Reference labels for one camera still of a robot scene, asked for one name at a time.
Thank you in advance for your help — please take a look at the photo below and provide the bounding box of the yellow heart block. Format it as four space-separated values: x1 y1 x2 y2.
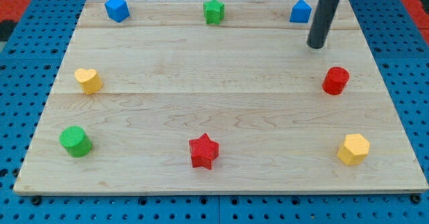
74 68 103 95

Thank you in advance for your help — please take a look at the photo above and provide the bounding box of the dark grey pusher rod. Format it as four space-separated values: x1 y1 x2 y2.
307 0 339 49

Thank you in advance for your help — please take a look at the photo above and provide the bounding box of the green star block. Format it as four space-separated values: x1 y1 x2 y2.
203 0 225 25

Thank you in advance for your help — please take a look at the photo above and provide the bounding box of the red star block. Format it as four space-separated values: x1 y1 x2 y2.
188 133 219 170

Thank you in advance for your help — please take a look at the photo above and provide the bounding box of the green cylinder block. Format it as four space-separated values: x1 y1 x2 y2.
59 125 93 158

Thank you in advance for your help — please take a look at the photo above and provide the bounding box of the yellow hexagon block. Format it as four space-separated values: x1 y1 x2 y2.
336 133 371 166

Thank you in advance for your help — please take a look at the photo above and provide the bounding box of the wooden board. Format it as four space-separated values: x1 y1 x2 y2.
14 0 428 196

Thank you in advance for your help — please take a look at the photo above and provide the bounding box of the blue cube block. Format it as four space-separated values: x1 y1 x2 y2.
105 0 130 23

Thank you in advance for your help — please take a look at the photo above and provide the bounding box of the blue triangle block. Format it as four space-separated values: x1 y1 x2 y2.
290 0 312 23

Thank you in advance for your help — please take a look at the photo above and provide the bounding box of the red cylinder block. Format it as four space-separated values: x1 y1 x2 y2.
322 66 350 95

